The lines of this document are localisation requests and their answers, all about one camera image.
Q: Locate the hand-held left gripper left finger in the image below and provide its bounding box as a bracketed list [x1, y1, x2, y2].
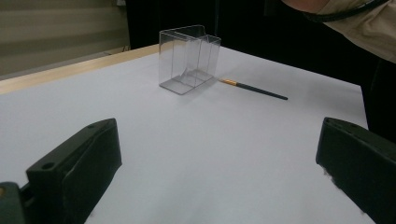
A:
[25, 118, 123, 224]

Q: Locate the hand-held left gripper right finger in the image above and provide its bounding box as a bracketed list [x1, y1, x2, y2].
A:
[315, 117, 396, 224]

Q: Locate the black brush with orange end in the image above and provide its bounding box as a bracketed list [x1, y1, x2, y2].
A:
[219, 77, 289, 101]

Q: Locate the clear acrylic organizer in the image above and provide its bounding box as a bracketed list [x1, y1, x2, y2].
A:
[158, 24, 222, 96]

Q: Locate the black wrist strap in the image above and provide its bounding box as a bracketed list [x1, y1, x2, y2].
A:
[303, 0, 390, 23]

